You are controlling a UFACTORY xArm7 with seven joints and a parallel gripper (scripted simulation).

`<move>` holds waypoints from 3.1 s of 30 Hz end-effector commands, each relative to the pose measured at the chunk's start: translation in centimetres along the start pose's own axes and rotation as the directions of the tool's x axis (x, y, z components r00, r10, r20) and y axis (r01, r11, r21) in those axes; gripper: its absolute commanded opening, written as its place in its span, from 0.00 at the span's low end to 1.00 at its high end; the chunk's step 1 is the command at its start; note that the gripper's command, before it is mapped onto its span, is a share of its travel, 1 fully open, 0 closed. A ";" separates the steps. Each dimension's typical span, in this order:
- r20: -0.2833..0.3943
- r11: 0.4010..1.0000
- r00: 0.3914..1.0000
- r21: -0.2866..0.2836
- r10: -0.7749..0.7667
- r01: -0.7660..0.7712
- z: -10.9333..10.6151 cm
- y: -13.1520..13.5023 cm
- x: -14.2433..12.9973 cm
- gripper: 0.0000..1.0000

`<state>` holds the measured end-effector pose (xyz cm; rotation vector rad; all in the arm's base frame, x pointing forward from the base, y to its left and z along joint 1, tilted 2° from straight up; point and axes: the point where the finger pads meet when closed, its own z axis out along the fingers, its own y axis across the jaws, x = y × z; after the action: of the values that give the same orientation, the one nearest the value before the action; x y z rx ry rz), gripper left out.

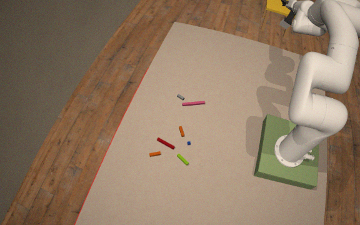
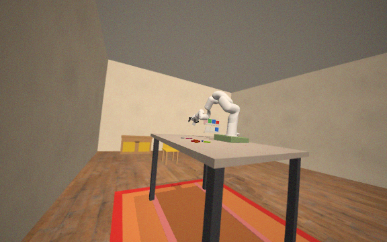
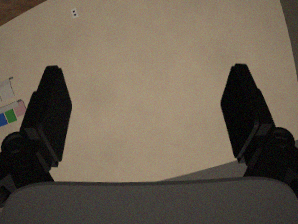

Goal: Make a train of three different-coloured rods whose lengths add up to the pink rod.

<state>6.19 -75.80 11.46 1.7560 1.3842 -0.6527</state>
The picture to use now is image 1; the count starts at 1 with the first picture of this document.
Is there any red rod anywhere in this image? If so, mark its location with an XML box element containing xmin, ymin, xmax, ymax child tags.
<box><xmin>157</xmin><ymin>138</ymin><xmax>175</xmax><ymax>149</ymax></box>

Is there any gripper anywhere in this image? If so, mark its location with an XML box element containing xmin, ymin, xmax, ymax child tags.
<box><xmin>281</xmin><ymin>0</ymin><xmax>297</xmax><ymax>12</ymax></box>

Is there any lime green rod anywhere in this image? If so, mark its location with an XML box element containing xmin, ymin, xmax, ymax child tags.
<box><xmin>177</xmin><ymin>154</ymin><xmax>189</xmax><ymax>165</ymax></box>

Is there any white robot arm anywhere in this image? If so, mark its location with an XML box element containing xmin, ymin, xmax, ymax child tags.
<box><xmin>274</xmin><ymin>0</ymin><xmax>360</xmax><ymax>168</ymax></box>

